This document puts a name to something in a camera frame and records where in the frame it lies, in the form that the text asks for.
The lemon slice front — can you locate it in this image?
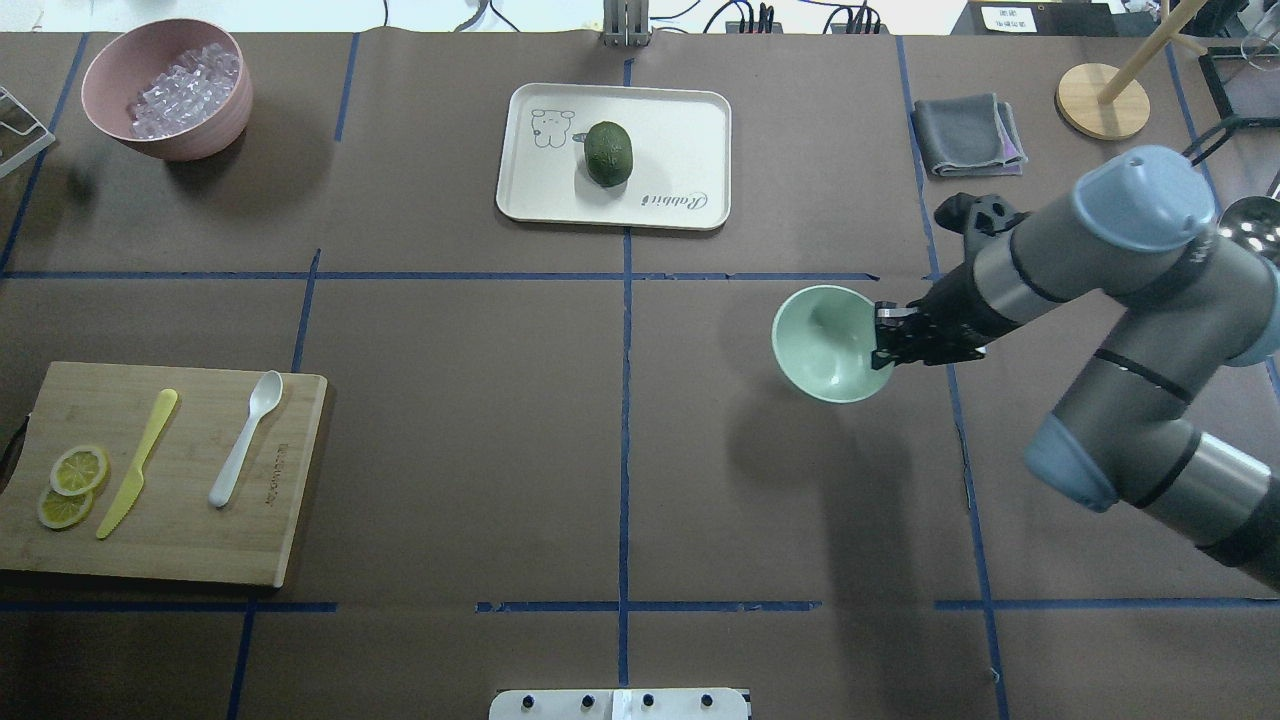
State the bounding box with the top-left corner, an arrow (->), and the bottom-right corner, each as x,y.
36,487 -> 96,530

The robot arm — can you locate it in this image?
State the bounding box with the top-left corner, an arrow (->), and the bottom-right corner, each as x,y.
867,145 -> 1279,588

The wire cup rack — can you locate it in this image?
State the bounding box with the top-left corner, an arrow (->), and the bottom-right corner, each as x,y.
0,87 -> 56,178

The mint green bowl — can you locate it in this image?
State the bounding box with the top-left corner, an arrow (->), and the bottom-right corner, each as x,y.
771,284 -> 892,404

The folded grey cloth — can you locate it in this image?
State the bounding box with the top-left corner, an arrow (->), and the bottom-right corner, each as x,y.
911,94 -> 1028,177

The white plastic spoon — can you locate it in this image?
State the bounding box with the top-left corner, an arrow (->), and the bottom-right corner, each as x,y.
207,370 -> 284,509

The pink bowl with ice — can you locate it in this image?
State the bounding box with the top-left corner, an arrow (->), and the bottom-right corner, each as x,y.
81,19 -> 253,161

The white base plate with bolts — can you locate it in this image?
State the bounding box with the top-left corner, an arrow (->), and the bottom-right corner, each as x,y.
488,687 -> 753,719

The wooden stand with round base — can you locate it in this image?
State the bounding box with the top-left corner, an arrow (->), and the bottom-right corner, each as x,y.
1053,1 -> 1206,141

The cream rabbit tray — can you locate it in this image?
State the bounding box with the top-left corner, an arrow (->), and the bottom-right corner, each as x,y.
495,83 -> 732,231

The metal scoop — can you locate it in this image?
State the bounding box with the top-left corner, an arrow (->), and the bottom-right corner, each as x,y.
1217,172 -> 1279,266

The lemon slice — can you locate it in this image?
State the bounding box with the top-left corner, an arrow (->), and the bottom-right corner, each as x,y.
36,487 -> 96,530
49,445 -> 110,497

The yellow plastic knife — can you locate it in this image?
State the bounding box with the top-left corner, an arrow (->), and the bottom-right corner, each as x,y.
95,388 -> 179,541

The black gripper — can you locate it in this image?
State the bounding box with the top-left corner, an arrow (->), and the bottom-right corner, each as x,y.
870,265 -> 987,370

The green avocado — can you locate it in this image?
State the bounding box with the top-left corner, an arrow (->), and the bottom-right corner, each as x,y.
582,120 -> 634,188

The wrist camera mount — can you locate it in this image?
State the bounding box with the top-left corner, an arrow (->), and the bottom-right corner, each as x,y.
933,192 -> 1030,265

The lemon slice back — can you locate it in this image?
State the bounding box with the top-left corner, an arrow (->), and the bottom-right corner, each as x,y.
49,445 -> 110,497

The aluminium frame post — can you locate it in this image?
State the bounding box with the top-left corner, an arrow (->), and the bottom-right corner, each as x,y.
602,0 -> 653,47

